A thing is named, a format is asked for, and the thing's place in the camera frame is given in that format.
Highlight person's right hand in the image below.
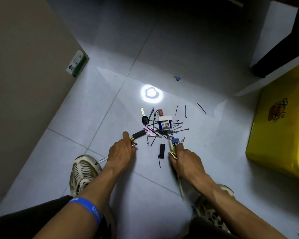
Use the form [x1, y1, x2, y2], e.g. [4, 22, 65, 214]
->
[169, 143, 210, 187]

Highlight person's left hand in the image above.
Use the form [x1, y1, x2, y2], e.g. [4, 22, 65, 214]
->
[106, 131, 138, 172]

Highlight wooden chopsticks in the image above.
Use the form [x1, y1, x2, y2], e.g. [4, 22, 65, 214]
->
[169, 140, 185, 198]

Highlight pink strip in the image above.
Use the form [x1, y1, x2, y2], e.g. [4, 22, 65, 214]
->
[143, 125, 157, 137]

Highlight black car key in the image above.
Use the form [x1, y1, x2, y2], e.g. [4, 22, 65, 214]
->
[140, 107, 150, 125]

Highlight scatter of black hairpins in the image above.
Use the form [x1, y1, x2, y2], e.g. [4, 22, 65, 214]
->
[139, 103, 207, 168]

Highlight blue clip with portrait card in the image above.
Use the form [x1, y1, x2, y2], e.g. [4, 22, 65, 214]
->
[158, 120, 173, 130]

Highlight yellow plastic bin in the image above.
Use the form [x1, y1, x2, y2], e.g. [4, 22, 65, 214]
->
[245, 58, 299, 183]

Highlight dark wooden bed frame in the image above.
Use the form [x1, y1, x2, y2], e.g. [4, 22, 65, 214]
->
[219, 0, 299, 79]

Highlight person's left forearm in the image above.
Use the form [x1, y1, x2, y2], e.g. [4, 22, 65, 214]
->
[34, 166, 120, 239]

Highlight person's right forearm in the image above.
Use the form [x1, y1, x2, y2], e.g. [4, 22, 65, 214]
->
[189, 176, 288, 239]

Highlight person's left shoe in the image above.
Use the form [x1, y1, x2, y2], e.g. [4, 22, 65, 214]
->
[69, 154, 103, 197]

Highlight person's shoe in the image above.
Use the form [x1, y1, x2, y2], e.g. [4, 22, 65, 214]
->
[193, 184, 236, 234]
[69, 154, 103, 197]

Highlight person's right shoe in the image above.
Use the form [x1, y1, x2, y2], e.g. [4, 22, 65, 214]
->
[193, 184, 236, 234]

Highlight person's dark trousers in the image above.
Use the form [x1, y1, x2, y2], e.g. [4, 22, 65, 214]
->
[0, 195, 237, 239]

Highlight blue wristband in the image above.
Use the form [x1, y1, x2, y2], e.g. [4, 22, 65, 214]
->
[66, 197, 103, 227]

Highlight green white small box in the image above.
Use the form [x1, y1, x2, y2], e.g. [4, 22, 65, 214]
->
[66, 50, 88, 78]

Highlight brown cardboard panel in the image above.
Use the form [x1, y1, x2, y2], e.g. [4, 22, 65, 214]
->
[0, 0, 90, 199]

